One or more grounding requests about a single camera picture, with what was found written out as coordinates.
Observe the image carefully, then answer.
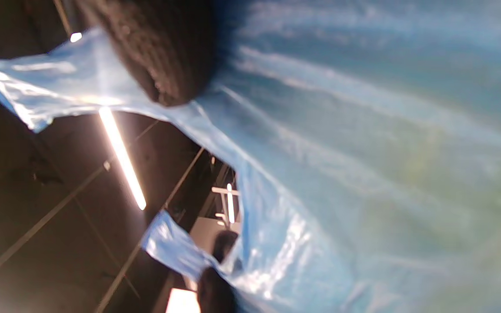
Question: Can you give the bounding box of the ceiling light strip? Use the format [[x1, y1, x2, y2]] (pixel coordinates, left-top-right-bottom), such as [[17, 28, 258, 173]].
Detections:
[[97, 107, 147, 211]]

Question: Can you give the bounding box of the person's left hand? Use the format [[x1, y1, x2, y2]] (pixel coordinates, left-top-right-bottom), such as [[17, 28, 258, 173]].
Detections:
[[197, 230, 240, 313]]

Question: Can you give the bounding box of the blue plastic bag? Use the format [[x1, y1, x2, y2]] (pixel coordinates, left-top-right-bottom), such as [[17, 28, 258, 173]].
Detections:
[[0, 0, 501, 313]]

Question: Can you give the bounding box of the person's right hand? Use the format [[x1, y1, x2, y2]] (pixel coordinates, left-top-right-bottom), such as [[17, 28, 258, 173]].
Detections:
[[74, 0, 217, 107]]

